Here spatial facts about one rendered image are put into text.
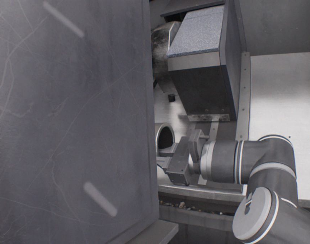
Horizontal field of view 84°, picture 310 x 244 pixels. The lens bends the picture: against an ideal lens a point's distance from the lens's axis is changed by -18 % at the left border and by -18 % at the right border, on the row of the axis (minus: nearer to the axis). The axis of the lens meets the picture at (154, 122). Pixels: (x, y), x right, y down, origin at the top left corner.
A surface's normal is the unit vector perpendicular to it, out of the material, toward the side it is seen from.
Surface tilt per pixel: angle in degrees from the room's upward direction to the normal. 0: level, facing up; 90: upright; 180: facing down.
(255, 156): 59
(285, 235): 80
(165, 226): 3
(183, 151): 34
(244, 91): 45
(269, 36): 109
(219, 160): 70
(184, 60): 89
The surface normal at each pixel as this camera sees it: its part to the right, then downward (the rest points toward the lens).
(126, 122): 0.83, 0.00
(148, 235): -0.04, -1.00
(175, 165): -0.33, -0.76
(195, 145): -0.48, 0.30
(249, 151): -0.41, -0.59
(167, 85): -0.31, 0.78
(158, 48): -0.51, -0.15
